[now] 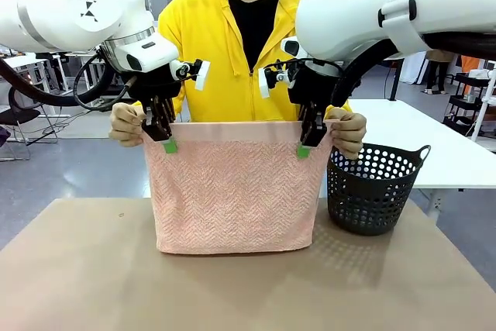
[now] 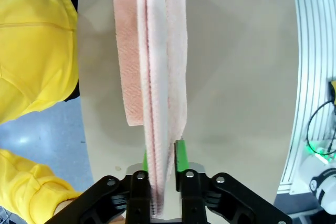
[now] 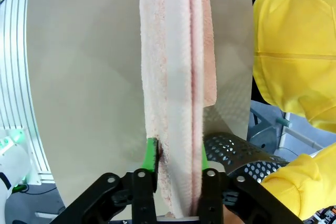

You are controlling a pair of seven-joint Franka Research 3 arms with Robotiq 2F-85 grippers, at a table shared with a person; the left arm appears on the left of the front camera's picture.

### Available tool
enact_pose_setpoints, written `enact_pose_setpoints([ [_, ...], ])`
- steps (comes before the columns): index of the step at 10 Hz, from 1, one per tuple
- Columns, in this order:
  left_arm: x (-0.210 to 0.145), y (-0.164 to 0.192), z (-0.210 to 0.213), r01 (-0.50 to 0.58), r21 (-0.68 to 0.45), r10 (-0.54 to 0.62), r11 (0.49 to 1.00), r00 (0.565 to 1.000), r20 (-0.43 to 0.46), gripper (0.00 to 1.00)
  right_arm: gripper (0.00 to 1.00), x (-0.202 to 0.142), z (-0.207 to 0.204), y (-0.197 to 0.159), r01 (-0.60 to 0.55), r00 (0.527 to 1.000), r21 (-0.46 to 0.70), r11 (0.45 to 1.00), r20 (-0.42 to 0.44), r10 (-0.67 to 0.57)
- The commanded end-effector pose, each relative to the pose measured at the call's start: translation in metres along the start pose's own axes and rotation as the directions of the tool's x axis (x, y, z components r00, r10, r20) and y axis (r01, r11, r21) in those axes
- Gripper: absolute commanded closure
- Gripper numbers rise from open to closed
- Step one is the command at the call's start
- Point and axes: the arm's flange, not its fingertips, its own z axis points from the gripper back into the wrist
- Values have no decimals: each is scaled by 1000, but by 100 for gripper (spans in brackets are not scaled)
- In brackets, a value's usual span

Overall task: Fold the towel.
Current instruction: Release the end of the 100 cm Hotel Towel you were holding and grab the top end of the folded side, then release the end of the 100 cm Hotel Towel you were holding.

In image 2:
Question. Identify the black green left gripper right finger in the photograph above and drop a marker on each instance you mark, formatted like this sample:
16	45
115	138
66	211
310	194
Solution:
194	197

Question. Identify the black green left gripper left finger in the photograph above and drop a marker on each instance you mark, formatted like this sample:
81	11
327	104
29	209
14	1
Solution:
136	197

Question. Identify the pink towel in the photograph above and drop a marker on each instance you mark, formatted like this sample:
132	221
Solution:
157	77

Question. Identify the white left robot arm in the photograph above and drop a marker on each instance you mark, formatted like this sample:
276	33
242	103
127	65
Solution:
325	184

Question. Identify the person's right forearm yellow sleeve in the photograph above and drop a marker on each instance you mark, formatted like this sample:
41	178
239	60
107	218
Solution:
29	182

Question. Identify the person's right hand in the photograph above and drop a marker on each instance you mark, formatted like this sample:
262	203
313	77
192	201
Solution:
64	207

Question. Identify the yellow black connector box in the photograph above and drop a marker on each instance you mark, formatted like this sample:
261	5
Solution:
333	91

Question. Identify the person in yellow hoodie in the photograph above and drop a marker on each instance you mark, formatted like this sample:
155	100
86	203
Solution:
34	51

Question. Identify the white ribbed robot mounting platform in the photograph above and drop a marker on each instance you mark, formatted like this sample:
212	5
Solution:
309	51

